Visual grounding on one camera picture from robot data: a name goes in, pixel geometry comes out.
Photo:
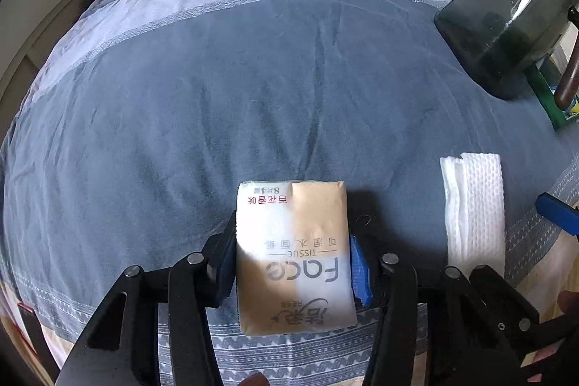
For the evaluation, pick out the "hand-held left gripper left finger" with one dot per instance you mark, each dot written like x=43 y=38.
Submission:
x=224 y=277

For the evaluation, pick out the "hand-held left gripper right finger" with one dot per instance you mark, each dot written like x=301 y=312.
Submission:
x=359 y=273

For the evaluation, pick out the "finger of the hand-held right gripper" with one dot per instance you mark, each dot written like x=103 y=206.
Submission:
x=558 y=212
x=502 y=300

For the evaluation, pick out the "tissue pack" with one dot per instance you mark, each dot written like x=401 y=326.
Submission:
x=294 y=259

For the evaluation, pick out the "white paper towel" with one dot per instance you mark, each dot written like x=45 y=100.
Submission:
x=475 y=209

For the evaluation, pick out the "person's right hand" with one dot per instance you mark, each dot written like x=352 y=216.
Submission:
x=567 y=304

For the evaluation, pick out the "green tray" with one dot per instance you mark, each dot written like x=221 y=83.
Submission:
x=549 y=96

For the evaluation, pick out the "blue striped bed sheet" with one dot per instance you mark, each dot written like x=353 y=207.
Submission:
x=226 y=96

